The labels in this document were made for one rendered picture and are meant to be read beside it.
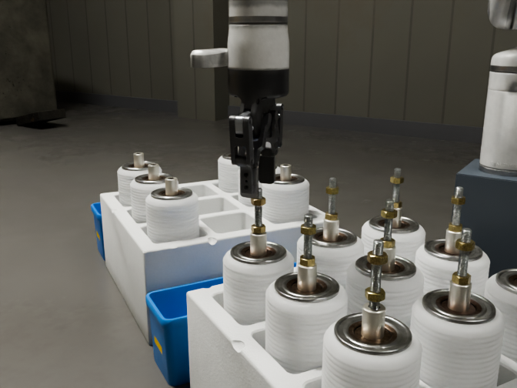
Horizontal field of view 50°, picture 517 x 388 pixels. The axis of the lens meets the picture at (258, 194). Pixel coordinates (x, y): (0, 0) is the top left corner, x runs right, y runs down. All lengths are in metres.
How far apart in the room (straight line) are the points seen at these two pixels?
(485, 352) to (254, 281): 0.28
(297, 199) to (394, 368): 0.60
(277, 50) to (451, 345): 0.37
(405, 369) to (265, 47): 0.37
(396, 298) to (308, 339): 0.13
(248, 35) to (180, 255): 0.46
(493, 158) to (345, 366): 0.58
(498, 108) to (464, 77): 1.95
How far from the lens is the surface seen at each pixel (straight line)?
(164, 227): 1.00
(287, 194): 1.08
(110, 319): 1.15
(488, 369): 0.65
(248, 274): 0.72
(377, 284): 0.55
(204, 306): 0.77
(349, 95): 3.17
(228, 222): 1.15
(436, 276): 0.77
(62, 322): 1.16
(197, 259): 1.00
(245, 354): 0.67
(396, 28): 3.06
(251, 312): 0.74
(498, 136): 1.03
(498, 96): 1.02
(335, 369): 0.56
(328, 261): 0.77
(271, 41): 0.66
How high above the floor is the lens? 0.54
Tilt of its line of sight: 16 degrees down
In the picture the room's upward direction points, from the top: straight up
